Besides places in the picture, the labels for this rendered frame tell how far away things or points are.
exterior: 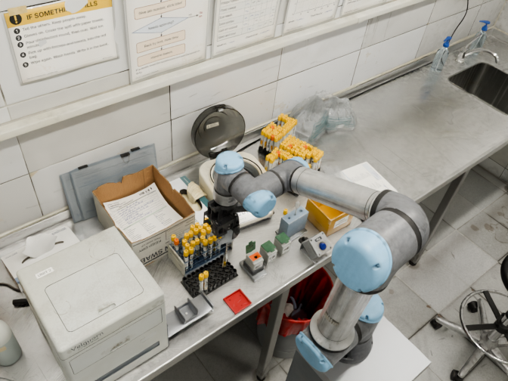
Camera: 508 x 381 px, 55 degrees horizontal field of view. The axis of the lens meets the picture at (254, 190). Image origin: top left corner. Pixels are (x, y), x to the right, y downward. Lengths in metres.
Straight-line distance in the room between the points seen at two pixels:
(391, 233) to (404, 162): 1.29
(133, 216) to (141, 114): 0.36
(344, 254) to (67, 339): 0.67
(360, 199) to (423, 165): 1.17
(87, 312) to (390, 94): 1.92
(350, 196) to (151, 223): 0.82
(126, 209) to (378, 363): 0.98
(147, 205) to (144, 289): 0.56
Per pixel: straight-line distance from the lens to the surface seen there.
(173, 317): 1.54
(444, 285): 3.03
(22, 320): 1.67
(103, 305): 1.28
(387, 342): 1.60
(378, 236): 0.95
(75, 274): 1.34
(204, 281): 1.57
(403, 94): 2.69
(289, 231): 1.75
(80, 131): 1.66
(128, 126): 1.74
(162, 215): 1.75
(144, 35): 1.58
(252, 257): 1.62
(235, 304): 1.61
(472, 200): 3.61
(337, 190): 1.16
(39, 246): 1.71
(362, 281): 0.97
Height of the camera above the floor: 2.25
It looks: 45 degrees down
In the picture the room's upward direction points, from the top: 8 degrees clockwise
